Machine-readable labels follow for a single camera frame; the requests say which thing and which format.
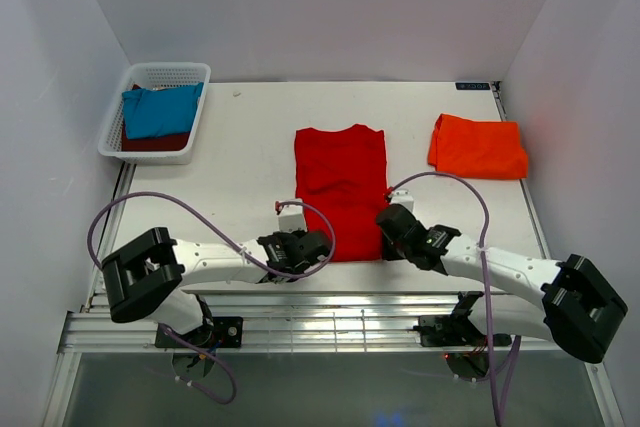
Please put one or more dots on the orange folded t shirt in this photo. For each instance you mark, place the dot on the orange folded t shirt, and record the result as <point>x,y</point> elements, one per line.
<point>489,150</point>

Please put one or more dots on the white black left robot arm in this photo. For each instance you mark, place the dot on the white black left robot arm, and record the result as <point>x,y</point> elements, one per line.
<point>149,277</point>

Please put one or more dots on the aluminium frame rail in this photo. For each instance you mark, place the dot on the aluminium frame rail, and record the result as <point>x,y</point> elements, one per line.
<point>304,361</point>

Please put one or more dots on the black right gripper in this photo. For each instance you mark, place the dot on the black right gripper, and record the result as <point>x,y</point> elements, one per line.
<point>387,252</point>

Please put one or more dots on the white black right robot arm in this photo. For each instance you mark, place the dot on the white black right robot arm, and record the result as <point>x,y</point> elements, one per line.
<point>568,302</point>

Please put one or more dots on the white plastic basket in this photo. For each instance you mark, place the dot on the white plastic basket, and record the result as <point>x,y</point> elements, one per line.
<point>153,76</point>

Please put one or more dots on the small dark label sticker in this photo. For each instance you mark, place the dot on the small dark label sticker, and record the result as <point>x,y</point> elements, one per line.
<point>472,86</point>

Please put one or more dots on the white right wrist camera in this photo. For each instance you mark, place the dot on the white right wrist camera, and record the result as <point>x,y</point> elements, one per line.
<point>400,197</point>

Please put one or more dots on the blue folded t shirt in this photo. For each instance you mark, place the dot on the blue folded t shirt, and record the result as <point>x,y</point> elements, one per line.
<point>158,113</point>

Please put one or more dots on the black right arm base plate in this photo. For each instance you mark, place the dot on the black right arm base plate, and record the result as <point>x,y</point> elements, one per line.
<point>454,329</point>

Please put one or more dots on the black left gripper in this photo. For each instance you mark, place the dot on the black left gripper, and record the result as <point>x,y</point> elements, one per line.
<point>282,236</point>

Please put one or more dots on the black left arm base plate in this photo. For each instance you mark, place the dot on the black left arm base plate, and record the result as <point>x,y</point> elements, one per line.
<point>219,332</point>

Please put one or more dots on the dark red folded t shirt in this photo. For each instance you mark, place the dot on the dark red folded t shirt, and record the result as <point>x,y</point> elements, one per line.
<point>166,143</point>

